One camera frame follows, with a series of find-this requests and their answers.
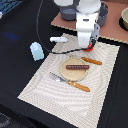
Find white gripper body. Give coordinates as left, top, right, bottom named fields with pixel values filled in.
left=76, top=13, right=100, bottom=48

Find brown grilled toy sausage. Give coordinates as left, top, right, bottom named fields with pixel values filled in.
left=66, top=65, right=89, bottom=70

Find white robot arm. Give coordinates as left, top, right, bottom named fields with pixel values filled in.
left=76, top=0, right=101, bottom=48

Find brown wooden board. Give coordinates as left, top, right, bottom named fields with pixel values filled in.
left=51, top=0, right=128, bottom=43

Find small grey pot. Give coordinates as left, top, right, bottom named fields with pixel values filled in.
left=60, top=8, right=77, bottom=21

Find large grey pot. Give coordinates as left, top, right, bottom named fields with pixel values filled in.
left=98, top=1, right=108, bottom=26

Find beige bowl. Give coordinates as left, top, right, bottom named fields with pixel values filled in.
left=121, top=7, right=128, bottom=30

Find round wooden plate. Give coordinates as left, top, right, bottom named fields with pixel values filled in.
left=60, top=57, right=88, bottom=81

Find light blue toy carton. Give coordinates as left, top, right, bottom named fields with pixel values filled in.
left=30, top=42, right=44, bottom=61

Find beige woven placemat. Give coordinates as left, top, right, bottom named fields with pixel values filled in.
left=18, top=34, right=119, bottom=128

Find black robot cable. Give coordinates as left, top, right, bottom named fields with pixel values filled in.
left=35, top=0, right=88, bottom=55

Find orange handled toy knife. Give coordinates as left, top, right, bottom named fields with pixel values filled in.
left=81, top=57, right=102, bottom=65

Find orange handled toy fork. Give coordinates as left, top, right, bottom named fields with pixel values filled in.
left=50, top=72, right=90, bottom=92

